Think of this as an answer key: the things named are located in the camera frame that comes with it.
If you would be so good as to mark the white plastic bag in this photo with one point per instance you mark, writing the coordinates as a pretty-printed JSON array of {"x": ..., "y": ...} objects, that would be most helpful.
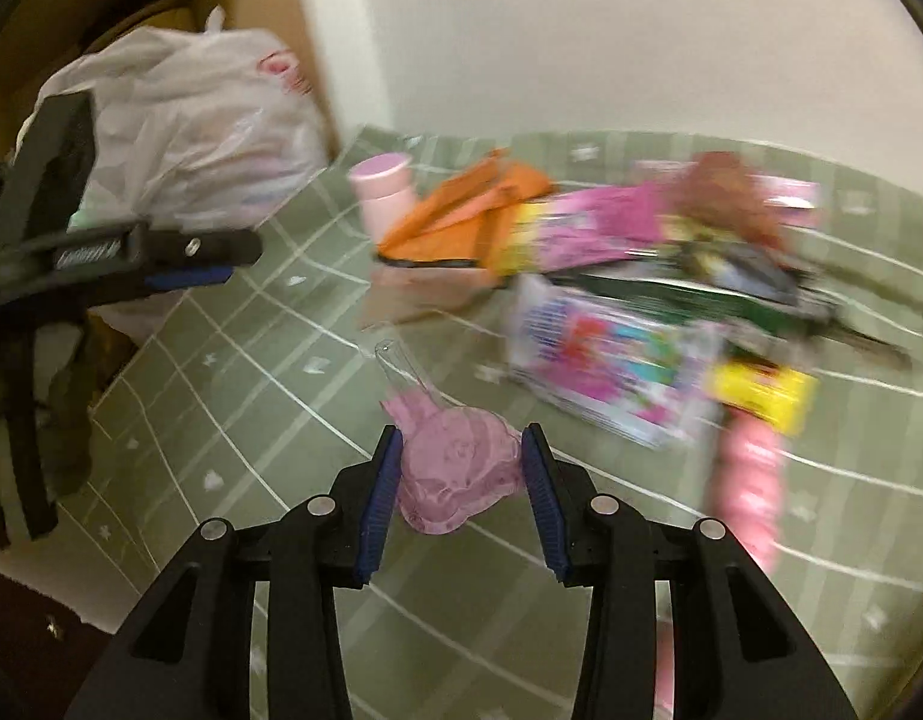
[{"x": 191, "y": 112}]

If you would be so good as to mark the pink yellow snack wrapper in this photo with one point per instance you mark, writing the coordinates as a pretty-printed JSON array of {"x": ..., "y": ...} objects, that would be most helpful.
[{"x": 596, "y": 225}]

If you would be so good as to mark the orange snack wrapper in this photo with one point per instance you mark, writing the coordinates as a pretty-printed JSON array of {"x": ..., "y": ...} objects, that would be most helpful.
[{"x": 461, "y": 217}]

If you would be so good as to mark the long pink packet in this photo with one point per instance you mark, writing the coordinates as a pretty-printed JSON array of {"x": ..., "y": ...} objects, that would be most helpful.
[{"x": 750, "y": 487}]

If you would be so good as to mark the clear plastic wrapper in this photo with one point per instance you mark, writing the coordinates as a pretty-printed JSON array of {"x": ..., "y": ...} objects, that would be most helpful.
[{"x": 405, "y": 367}]

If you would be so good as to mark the dark green snack wrapper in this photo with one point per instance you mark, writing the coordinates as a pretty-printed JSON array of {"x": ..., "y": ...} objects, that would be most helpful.
[{"x": 731, "y": 292}]

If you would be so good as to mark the yellow candy wrapper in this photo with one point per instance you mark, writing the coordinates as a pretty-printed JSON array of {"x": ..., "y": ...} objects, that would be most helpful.
[{"x": 765, "y": 394}]

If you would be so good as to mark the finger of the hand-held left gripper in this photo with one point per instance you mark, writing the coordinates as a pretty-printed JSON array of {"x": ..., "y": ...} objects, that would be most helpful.
[
  {"x": 184, "y": 279},
  {"x": 206, "y": 247}
]

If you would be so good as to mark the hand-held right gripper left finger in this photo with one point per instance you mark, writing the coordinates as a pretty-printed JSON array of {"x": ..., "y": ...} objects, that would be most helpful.
[{"x": 379, "y": 499}]

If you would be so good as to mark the green checkered blanket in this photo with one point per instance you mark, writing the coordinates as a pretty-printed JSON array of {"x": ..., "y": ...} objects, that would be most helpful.
[{"x": 266, "y": 390}]

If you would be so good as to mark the cartoon print snack wrapper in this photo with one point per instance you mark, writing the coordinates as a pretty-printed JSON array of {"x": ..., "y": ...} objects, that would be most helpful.
[{"x": 618, "y": 360}]

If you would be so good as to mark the brown red snack wrapper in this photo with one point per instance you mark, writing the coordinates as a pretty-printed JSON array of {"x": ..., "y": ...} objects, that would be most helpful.
[{"x": 723, "y": 195}]

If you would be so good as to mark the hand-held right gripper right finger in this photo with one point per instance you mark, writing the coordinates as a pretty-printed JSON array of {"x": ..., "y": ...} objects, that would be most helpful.
[{"x": 544, "y": 510}]

